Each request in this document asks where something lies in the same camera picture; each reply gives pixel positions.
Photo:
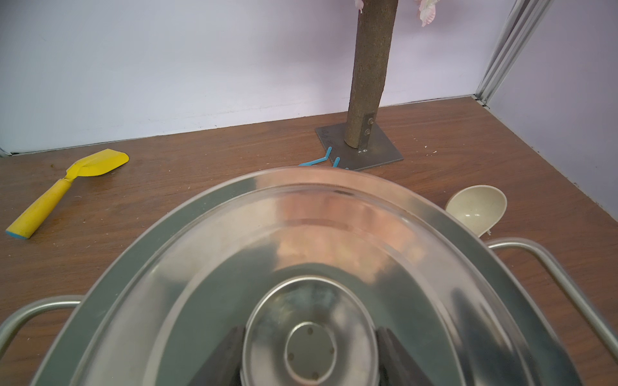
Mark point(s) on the yellow toy shovel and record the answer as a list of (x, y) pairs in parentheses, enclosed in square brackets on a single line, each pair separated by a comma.
[(93, 165)]

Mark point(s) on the yellow blue toy rake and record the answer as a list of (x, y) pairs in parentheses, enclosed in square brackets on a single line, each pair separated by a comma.
[(325, 158)]

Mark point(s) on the aluminium corner frame post right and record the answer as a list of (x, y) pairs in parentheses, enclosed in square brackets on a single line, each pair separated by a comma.
[(520, 25)]

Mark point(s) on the cream plastic ladle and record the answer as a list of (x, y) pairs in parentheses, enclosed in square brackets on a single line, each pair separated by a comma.
[(478, 208)]

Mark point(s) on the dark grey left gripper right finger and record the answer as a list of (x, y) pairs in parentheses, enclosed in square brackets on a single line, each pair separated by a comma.
[(396, 366)]

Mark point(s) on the aluminium corner frame post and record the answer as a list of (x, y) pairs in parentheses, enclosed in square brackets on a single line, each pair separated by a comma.
[(4, 152), (520, 25)]

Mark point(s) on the stainless steel pot lid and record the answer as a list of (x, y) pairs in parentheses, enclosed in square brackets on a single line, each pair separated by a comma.
[(311, 261)]

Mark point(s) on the aluminium corner frame post left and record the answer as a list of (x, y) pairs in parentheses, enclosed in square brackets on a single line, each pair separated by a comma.
[(4, 152)]

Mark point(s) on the artificial cherry blossom tree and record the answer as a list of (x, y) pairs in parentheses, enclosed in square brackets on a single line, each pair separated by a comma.
[(360, 142)]

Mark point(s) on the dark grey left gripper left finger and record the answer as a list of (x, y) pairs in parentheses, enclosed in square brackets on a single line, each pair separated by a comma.
[(223, 367)]

